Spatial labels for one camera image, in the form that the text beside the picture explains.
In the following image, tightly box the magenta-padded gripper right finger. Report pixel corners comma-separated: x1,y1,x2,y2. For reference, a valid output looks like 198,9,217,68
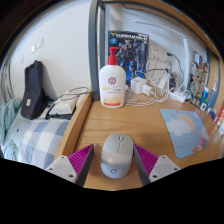
133,143,181,187

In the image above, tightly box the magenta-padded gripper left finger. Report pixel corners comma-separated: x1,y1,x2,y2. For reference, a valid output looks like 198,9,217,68
44,143,95,187

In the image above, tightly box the grey computer mouse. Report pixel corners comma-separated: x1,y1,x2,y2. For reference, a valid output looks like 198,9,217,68
100,133,135,179

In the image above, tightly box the pastel cloud print mouse pad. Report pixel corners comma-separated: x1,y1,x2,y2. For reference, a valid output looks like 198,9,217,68
159,108,210,159

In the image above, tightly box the blue plaid pillow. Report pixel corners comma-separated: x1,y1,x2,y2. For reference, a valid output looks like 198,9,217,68
16,119,71,170

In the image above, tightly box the white flat box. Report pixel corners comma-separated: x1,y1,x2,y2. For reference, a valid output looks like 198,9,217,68
44,87,89,120

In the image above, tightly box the teal blanket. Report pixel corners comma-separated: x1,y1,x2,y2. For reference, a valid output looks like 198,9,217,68
0,98,23,158

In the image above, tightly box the white power strip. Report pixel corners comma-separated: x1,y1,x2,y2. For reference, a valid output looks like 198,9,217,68
168,89,188,104

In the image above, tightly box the blue packet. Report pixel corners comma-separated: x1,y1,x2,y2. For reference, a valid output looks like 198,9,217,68
208,108,218,119

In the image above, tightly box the white charger block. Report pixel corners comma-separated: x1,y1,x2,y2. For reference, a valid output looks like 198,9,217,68
130,77,148,94
142,83,154,97

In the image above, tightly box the large white power adapter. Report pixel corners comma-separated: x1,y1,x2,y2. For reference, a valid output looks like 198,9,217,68
156,74,171,98

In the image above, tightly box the black bag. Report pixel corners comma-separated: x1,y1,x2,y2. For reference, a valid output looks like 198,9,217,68
20,59,49,120

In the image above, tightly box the blue spray bottle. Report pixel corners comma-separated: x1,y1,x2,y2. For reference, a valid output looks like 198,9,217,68
207,81,218,109

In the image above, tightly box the tan robot figurine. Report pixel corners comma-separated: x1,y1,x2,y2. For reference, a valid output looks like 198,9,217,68
194,63,210,98

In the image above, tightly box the white red-capped pump lotion bottle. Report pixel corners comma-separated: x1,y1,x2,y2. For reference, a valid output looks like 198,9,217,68
98,46,127,109

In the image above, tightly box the white desk lamp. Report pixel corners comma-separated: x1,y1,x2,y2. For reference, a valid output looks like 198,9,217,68
133,19,193,98

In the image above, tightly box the colourful poster box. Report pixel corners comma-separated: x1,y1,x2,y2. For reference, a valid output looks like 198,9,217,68
191,51,211,98

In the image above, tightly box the blue robot model kit box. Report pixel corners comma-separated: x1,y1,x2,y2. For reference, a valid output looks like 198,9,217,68
107,30,150,86

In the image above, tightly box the white cable bundle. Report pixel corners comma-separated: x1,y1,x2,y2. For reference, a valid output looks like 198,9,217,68
124,59,193,108

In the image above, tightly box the green plug with grey cable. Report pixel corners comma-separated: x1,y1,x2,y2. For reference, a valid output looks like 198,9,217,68
166,51,184,78

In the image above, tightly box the white wall outlet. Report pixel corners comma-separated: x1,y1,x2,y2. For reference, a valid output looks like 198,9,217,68
148,44,166,63

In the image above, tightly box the grey metal desk frame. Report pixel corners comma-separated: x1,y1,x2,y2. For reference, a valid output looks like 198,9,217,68
87,0,222,103

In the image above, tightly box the white wall switch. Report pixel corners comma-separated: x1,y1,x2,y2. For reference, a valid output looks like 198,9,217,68
30,37,45,54

